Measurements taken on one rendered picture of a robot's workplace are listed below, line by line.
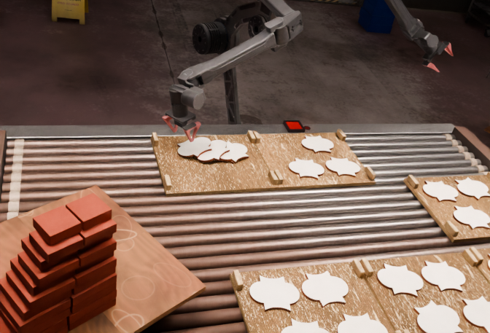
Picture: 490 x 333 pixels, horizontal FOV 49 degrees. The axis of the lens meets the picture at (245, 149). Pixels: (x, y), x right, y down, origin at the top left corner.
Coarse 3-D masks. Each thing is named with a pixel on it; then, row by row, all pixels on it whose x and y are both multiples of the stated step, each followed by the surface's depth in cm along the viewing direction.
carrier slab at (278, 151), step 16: (256, 144) 218; (272, 144) 220; (288, 144) 222; (336, 144) 229; (272, 160) 211; (288, 160) 212; (320, 160) 216; (352, 160) 220; (288, 176) 204; (320, 176) 207; (336, 176) 209; (368, 176) 213
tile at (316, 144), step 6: (306, 138) 226; (312, 138) 227; (318, 138) 228; (306, 144) 223; (312, 144) 223; (318, 144) 224; (324, 144) 225; (330, 144) 226; (312, 150) 221; (318, 150) 220; (324, 150) 221
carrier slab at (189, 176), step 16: (160, 144) 207; (176, 144) 209; (160, 160) 198; (176, 160) 200; (192, 160) 202; (240, 160) 207; (256, 160) 209; (160, 176) 193; (176, 176) 192; (192, 176) 194; (208, 176) 195; (224, 176) 197; (240, 176) 198; (256, 176) 200; (176, 192) 185; (192, 192) 187; (208, 192) 189; (224, 192) 191
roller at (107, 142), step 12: (12, 144) 195; (24, 144) 196; (36, 144) 198; (48, 144) 199; (60, 144) 200; (72, 144) 201; (84, 144) 203; (96, 144) 204; (108, 144) 206; (120, 144) 207; (132, 144) 208; (144, 144) 210
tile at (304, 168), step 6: (294, 162) 210; (300, 162) 211; (306, 162) 212; (312, 162) 212; (294, 168) 207; (300, 168) 208; (306, 168) 208; (312, 168) 209; (318, 168) 210; (300, 174) 204; (306, 174) 205; (312, 174) 206; (318, 174) 206
